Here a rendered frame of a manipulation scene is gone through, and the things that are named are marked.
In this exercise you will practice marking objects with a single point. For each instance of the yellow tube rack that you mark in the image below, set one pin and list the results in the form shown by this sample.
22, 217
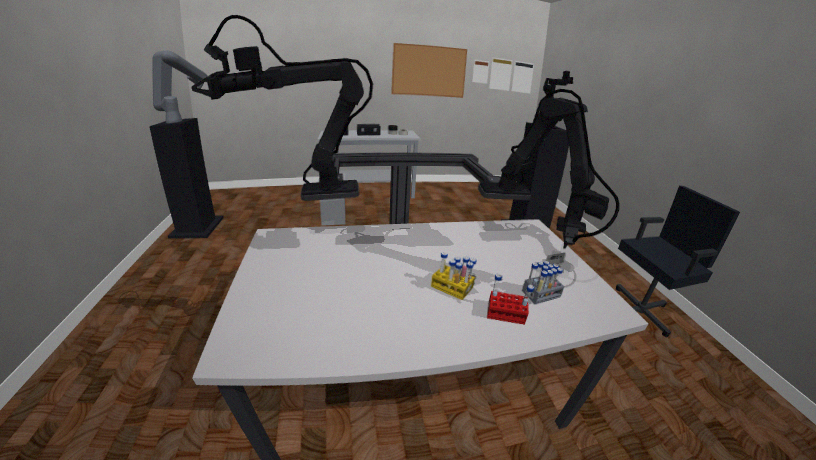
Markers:
442, 284

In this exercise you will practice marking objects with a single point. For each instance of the red rack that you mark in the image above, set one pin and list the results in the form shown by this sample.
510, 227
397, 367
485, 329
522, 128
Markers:
507, 315

